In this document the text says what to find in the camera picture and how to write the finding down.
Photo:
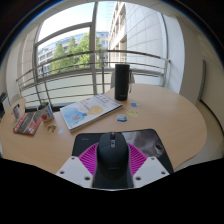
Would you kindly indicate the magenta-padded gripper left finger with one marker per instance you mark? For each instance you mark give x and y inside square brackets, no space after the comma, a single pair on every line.
[75,170]

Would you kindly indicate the black tall tumbler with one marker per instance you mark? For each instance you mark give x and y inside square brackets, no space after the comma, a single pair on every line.
[122,82]

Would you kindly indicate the black mouse pad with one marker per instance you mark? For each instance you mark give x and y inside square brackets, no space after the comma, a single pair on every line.
[143,140]

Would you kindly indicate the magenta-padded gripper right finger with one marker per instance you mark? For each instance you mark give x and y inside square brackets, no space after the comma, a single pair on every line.
[150,170]

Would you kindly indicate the light blue cover magazine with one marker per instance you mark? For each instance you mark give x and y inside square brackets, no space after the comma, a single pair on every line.
[90,111]

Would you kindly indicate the red cover magazine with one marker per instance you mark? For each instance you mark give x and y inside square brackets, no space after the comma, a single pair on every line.
[28,122]

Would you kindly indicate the round yellow sticker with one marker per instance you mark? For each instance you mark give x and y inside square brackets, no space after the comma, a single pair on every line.
[133,113]

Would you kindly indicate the small tan figure sticker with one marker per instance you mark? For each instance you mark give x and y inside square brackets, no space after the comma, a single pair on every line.
[51,128]

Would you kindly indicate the small blue sticker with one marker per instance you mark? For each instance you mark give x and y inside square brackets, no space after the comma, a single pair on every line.
[135,104]

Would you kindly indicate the metal balcony railing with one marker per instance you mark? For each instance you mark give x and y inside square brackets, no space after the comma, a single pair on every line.
[66,71]

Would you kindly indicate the green tree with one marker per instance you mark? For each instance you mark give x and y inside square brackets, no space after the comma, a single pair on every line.
[71,53]

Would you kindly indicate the blue white sticker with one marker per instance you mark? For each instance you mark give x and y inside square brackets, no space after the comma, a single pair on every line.
[122,118]

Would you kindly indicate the black computer mouse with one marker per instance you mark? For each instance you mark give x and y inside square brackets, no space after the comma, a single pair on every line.
[112,160]

